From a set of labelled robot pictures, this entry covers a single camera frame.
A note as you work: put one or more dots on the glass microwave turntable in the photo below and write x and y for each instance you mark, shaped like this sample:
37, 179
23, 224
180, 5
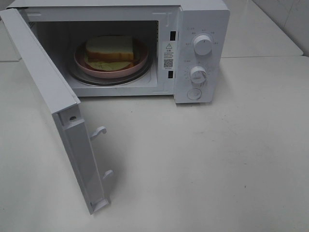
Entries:
79, 75

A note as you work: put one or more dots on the white microwave oven body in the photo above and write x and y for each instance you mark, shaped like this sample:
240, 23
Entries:
62, 25

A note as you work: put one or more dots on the round door release button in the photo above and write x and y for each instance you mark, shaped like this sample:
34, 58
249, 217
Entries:
194, 94

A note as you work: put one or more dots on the pink round plate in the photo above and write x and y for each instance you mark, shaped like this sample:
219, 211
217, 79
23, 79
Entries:
110, 70

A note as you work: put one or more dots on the white bread sandwich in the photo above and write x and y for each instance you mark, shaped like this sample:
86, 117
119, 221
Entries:
110, 48

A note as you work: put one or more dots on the lower white timer knob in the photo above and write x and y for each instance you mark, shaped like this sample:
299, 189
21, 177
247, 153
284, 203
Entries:
198, 75

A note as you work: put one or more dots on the upper white power knob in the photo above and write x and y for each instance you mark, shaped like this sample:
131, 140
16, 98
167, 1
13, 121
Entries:
202, 44

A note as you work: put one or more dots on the white warning label sticker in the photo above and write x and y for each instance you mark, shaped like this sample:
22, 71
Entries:
168, 54

